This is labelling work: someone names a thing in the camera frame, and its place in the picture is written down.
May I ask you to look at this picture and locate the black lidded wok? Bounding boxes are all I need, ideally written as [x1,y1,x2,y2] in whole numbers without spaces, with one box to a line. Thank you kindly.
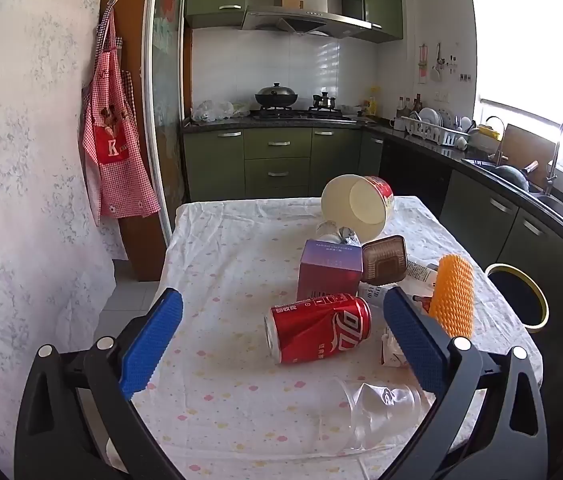
[254,82,298,108]

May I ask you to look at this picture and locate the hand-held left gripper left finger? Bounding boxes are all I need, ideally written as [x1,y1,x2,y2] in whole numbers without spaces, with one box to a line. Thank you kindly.
[14,287,185,480]

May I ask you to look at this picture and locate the bright window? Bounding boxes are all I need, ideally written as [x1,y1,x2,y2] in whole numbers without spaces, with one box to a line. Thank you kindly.
[466,0,563,161]

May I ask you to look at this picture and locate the red checked apron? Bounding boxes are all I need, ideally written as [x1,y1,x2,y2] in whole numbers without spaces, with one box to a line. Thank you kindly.
[79,0,162,226]

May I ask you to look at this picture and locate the small steel faucet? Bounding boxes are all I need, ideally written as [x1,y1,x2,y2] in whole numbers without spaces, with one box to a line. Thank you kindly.
[484,116,508,163]

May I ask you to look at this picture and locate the small white carton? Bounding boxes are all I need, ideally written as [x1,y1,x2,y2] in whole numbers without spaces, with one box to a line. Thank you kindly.
[379,327,415,368]

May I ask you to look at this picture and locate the white plastic bags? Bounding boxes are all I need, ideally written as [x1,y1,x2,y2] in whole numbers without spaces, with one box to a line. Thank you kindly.
[190,100,252,123]

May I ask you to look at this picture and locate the black gas stove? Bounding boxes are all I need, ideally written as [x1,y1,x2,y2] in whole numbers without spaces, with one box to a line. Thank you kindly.
[250,106,357,122]

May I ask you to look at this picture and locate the clear white-label water bottle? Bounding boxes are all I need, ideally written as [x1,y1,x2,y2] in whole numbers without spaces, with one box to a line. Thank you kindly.
[315,220,362,248]

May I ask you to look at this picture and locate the steel range hood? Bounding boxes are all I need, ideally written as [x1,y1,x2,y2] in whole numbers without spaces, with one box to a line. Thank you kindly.
[242,0,372,38]

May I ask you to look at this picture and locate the green lower cabinets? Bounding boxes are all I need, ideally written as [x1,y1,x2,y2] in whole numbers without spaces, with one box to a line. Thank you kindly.
[182,127,563,286]

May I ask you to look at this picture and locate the clear wide plastic bottle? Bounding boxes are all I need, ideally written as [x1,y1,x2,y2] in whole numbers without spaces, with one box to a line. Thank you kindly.
[320,377,432,453]

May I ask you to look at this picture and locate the brown plastic tray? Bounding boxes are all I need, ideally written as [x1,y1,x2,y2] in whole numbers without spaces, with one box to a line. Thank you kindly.
[361,235,409,287]

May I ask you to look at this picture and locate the dark wok with wooden handle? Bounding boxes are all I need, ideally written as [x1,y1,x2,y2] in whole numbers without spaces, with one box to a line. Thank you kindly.
[494,160,539,193]

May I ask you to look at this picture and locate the black yellow-rimmed trash bin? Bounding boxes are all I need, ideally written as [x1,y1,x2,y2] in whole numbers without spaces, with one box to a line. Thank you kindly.
[484,262,549,333]

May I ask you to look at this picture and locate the wooden cutting board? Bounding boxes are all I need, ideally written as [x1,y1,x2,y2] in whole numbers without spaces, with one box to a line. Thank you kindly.
[499,123,563,188]

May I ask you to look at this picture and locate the white floral tablecloth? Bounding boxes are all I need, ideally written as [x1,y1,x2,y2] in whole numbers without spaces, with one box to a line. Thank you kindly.
[94,195,545,480]

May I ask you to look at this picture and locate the red and cream paper bowl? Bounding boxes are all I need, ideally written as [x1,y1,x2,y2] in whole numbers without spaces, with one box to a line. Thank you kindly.
[320,174,395,241]

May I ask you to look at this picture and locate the white lotion bottle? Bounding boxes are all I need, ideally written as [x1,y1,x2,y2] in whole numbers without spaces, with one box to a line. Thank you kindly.
[358,256,439,310]

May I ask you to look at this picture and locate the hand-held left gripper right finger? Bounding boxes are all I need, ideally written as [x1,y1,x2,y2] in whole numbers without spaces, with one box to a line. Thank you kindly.
[383,286,548,480]

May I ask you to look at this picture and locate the purple cardboard box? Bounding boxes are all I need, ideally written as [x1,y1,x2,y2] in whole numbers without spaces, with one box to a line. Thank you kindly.
[296,239,363,303]

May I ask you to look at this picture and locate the white paper wrapper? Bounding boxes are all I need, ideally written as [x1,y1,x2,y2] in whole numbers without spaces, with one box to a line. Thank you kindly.
[396,282,435,317]

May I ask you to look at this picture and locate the dented red soda can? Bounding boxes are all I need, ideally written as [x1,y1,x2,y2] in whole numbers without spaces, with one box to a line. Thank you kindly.
[265,294,373,365]

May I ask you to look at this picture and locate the pink wall hanging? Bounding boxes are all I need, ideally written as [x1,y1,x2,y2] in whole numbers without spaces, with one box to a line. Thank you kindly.
[418,42,431,84]

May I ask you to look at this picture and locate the white dish rack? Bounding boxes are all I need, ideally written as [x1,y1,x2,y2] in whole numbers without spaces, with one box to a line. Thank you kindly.
[400,107,472,147]

